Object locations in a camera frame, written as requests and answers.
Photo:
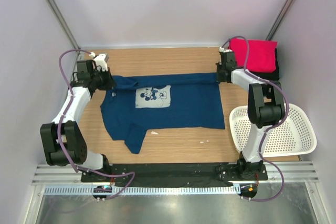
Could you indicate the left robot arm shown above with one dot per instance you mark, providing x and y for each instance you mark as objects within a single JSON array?
[{"x": 62, "y": 140}]

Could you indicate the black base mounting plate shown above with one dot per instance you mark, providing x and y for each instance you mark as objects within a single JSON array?
[{"x": 175, "y": 175}]

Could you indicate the white slotted cable duct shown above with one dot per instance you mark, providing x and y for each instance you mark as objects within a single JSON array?
[{"x": 105, "y": 190}]

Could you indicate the folded pink t-shirt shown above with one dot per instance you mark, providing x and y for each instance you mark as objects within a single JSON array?
[{"x": 261, "y": 54}]

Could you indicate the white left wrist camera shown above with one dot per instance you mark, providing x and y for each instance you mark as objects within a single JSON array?
[{"x": 100, "y": 60}]

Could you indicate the aluminium rail frame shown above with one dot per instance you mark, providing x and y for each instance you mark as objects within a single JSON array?
[{"x": 296, "y": 171}]

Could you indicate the folded black t-shirt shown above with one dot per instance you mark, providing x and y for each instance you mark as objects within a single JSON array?
[{"x": 271, "y": 76}]

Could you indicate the white perforated plastic basket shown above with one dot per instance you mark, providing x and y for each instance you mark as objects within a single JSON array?
[{"x": 294, "y": 137}]

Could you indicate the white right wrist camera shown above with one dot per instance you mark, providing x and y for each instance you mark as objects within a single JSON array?
[{"x": 222, "y": 49}]

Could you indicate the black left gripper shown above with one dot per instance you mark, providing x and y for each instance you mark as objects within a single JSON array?
[{"x": 110, "y": 83}]

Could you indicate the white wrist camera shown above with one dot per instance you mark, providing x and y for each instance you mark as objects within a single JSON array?
[
  {"x": 100, "y": 60},
  {"x": 222, "y": 49}
]

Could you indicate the blue printed t-shirt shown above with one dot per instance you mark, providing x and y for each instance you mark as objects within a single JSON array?
[{"x": 141, "y": 103}]

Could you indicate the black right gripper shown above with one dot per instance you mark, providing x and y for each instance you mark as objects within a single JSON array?
[{"x": 219, "y": 78}]

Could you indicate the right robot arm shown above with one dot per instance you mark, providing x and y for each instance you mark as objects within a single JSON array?
[{"x": 265, "y": 109}]

